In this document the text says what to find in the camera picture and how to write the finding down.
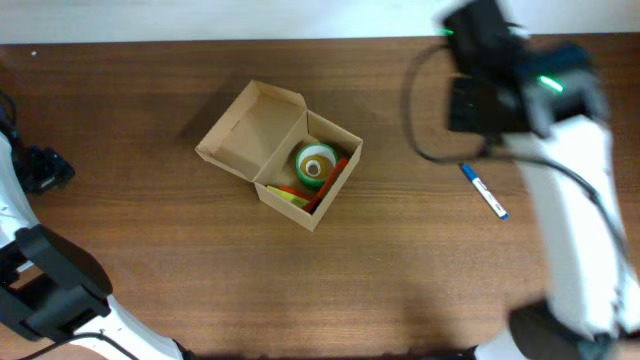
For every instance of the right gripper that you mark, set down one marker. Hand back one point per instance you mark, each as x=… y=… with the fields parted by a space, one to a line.
x=454 y=120

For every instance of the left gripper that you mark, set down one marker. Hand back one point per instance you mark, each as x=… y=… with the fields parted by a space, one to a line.
x=52 y=169

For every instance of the brown cardboard box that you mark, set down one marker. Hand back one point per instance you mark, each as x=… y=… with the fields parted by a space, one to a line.
x=258 y=137

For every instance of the green tape roll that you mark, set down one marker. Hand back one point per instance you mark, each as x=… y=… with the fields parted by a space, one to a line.
x=315 y=149

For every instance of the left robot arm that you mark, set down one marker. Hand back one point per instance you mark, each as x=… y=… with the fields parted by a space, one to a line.
x=50 y=287

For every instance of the orange utility knife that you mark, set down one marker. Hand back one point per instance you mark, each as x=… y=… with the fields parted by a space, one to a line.
x=313 y=203

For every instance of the small yellow tape roll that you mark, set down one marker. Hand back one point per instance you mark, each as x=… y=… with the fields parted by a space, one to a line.
x=315 y=167

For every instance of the orange black stapler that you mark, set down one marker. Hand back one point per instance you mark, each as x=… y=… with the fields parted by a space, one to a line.
x=295 y=192

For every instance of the blue white marker pen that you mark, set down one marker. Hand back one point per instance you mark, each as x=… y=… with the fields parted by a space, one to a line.
x=484 y=192

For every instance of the yellow highlighter pen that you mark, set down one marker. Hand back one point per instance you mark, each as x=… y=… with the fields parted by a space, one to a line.
x=297 y=201

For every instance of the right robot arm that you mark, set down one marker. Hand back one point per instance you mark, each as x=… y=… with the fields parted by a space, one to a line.
x=549 y=110

